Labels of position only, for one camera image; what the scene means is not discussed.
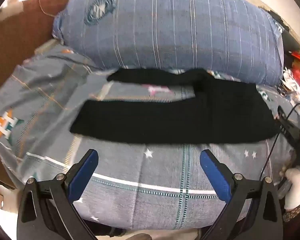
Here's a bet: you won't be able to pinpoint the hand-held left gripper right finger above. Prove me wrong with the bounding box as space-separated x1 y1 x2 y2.
199 149 283 240

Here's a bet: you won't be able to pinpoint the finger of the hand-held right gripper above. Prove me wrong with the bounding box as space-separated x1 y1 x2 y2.
276 106 300 145

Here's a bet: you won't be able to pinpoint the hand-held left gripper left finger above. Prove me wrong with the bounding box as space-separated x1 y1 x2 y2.
17 149 99 240

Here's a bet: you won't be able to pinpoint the black pants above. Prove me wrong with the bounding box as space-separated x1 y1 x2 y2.
69 68 282 144

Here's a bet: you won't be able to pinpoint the person's right forearm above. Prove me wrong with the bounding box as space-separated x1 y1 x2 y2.
282 199 300 223

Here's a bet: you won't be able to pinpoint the person's right hand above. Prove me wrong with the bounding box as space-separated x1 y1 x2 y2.
279 167 300 210

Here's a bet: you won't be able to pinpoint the grey printed bedsheet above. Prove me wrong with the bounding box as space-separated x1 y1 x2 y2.
0 39 300 230

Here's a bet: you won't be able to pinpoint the blue striped pillow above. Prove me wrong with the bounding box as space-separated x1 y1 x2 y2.
52 0 285 87

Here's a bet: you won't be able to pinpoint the brown wooden headboard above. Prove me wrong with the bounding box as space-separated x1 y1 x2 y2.
0 0 70 189

